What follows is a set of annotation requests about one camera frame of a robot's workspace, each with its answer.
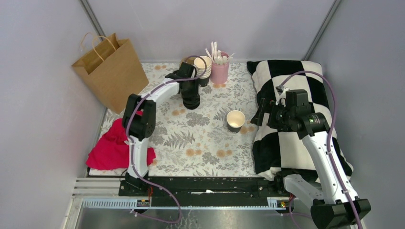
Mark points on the wrapped paper straws bundle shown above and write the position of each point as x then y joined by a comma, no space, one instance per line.
217,56

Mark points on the pink straw holder cup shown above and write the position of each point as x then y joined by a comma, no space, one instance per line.
219,73

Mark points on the black white checkered pillow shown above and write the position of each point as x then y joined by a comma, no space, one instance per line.
282,152

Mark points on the floral table mat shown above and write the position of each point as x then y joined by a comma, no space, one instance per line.
198,142

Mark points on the stack of paper cups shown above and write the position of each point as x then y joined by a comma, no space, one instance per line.
203,67

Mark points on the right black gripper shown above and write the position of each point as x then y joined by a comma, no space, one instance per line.
268,106

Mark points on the stack of black lids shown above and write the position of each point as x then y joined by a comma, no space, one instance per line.
191,103

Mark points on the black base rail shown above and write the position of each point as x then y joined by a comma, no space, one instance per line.
205,191

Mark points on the red cloth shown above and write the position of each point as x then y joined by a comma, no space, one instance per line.
112,150

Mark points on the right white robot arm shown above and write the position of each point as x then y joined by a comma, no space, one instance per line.
337,204

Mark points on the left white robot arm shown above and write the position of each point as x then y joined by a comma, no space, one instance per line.
139,118

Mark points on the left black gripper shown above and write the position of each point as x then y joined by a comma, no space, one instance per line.
195,91

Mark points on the brown cardboard cup carrier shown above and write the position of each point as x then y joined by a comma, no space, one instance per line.
188,60

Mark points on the black paper coffee cup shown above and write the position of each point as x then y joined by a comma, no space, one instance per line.
235,120

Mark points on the brown paper bag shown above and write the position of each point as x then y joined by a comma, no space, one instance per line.
112,71

